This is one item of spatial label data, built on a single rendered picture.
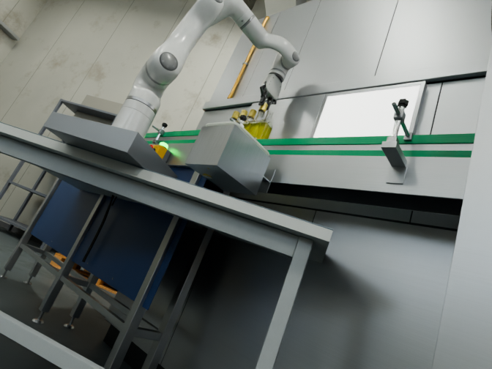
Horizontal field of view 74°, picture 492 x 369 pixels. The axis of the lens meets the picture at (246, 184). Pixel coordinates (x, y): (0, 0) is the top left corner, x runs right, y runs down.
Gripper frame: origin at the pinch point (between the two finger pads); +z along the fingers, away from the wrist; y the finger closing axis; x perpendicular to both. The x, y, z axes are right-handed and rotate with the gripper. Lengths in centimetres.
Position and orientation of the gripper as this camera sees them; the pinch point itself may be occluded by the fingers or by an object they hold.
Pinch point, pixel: (264, 104)
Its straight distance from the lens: 163.2
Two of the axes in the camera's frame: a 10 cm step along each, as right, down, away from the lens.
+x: 7.3, 0.8, -6.8
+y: -5.9, -4.5, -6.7
